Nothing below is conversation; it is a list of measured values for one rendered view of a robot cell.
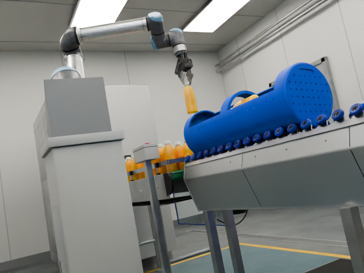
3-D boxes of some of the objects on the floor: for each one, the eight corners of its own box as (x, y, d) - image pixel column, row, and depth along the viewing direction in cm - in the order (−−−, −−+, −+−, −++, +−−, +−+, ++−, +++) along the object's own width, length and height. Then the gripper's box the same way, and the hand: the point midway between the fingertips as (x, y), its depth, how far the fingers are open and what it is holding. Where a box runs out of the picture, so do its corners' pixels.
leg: (246, 312, 213) (225, 206, 220) (240, 310, 218) (220, 207, 225) (253, 309, 215) (232, 205, 223) (247, 306, 220) (227, 205, 228)
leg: (227, 320, 206) (206, 211, 213) (221, 318, 211) (201, 211, 218) (235, 317, 209) (214, 209, 216) (229, 314, 214) (209, 209, 221)
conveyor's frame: (194, 323, 211) (167, 172, 222) (111, 280, 352) (97, 189, 363) (256, 296, 234) (229, 161, 245) (155, 266, 376) (141, 181, 387)
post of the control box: (173, 320, 220) (145, 161, 232) (170, 319, 223) (143, 161, 235) (179, 318, 222) (150, 160, 234) (175, 317, 225) (148, 161, 237)
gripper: (176, 50, 228) (183, 80, 224) (192, 50, 233) (199, 80, 229) (170, 56, 235) (178, 86, 231) (186, 56, 240) (193, 85, 236)
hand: (186, 83), depth 233 cm, fingers closed on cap, 4 cm apart
